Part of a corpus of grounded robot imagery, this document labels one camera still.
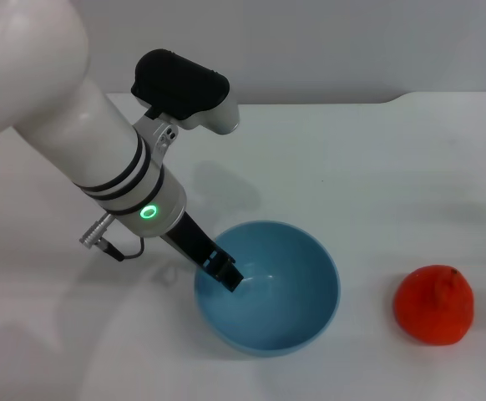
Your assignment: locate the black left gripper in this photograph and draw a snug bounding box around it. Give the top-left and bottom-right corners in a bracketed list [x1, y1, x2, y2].
[161, 211, 244, 292]

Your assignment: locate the blue bowl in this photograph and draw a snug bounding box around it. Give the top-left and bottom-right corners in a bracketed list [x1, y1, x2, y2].
[193, 220, 342, 358]

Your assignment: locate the orange fruit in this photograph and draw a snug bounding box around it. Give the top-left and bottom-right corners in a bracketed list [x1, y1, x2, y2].
[394, 264, 475, 347]

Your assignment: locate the left arm cable with metal plug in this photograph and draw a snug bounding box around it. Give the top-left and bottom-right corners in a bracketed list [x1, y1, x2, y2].
[78, 212, 146, 262]

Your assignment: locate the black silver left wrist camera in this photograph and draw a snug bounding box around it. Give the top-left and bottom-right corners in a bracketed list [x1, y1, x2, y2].
[129, 48, 240, 137]

